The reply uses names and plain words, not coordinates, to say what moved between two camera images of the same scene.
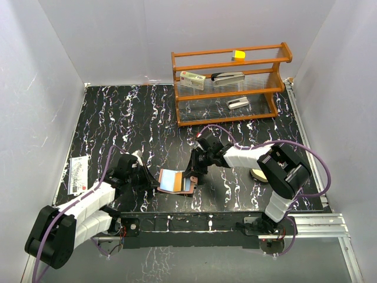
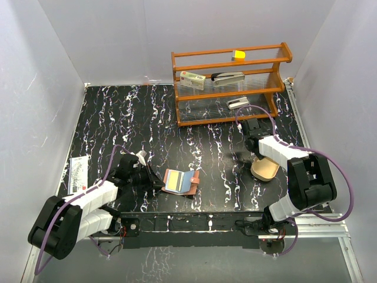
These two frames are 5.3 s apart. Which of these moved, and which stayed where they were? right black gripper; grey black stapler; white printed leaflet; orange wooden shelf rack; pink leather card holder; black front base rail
Moved: right black gripper; pink leather card holder
Stayed: grey black stapler; orange wooden shelf rack; white printed leaflet; black front base rail
